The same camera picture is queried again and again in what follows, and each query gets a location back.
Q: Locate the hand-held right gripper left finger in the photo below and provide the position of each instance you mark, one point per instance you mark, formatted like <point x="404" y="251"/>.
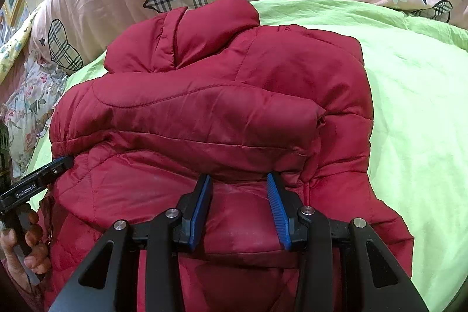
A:
<point x="202" y="209"/>

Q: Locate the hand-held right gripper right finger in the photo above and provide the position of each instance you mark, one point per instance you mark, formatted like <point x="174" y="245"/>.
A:
<point x="278" y="209"/>

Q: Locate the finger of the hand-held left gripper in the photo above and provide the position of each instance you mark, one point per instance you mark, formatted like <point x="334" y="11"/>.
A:
<point x="58" y="167"/>

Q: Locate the red puffer jacket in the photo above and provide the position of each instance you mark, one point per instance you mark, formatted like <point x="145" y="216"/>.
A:
<point x="219" y="96"/>

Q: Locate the person's left forearm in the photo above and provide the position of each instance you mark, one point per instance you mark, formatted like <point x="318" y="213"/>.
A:
<point x="25" y="299"/>

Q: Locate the person's left hand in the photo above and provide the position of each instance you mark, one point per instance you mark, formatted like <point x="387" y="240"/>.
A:
<point x="36" y="257"/>

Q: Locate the floral grey pillow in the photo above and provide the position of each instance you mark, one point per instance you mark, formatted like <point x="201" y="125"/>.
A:
<point x="29" y="103"/>

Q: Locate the yellow floral blanket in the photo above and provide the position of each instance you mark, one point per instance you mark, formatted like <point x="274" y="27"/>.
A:
<point x="11" y="49"/>

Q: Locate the green bed sheet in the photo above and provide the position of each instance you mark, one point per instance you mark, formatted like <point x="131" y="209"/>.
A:
<point x="413" y="114"/>

